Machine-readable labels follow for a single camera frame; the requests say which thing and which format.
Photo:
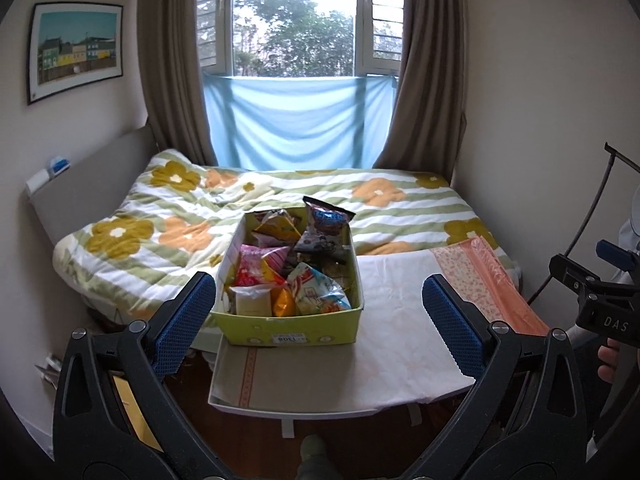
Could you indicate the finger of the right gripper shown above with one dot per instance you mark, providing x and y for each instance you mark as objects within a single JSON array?
[{"x": 621, "y": 259}]

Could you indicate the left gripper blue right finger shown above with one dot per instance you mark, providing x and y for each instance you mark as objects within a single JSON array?
[{"x": 525, "y": 415}]

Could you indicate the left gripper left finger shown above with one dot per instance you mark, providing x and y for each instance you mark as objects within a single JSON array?
[{"x": 114, "y": 417}]

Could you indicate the white snack pouch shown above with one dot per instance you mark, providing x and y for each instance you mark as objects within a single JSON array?
[{"x": 252, "y": 300}]

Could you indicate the green yellow cardboard box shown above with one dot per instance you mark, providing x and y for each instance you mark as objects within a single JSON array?
[{"x": 285, "y": 327}]

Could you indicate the brown orange snack bag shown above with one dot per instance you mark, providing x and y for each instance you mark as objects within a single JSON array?
[{"x": 279, "y": 224}]

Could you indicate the dark blue chip bag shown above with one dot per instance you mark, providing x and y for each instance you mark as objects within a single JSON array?
[{"x": 324, "y": 229}]

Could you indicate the person's right hand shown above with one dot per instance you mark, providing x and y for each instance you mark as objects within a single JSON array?
[{"x": 609, "y": 357}]

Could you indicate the pink floral table cloth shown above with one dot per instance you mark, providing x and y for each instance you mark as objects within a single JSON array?
[{"x": 398, "y": 356}]

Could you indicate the pink snack packet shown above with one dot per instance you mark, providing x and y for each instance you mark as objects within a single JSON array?
[{"x": 261, "y": 265}]

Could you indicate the floral striped quilt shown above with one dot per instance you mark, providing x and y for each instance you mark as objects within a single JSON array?
[{"x": 178, "y": 218}]

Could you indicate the right brown curtain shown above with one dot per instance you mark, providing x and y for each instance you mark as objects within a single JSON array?
[{"x": 428, "y": 122}]

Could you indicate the brown curtain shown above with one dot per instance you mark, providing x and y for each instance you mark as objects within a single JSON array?
[
  {"x": 171, "y": 78},
  {"x": 428, "y": 122}
]

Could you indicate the grey headboard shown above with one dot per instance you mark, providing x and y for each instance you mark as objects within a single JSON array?
[{"x": 94, "y": 187}]

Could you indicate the white blue snack bag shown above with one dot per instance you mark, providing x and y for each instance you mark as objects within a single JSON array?
[{"x": 315, "y": 292}]

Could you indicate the white blue item on headboard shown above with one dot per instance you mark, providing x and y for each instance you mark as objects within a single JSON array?
[{"x": 56, "y": 166}]

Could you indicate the light blue window cloth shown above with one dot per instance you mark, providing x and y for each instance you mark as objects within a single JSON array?
[{"x": 301, "y": 123}]

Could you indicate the framed houses picture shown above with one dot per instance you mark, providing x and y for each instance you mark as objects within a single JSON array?
[{"x": 72, "y": 44}]

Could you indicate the left brown curtain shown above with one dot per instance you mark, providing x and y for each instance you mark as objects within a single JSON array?
[{"x": 171, "y": 78}]

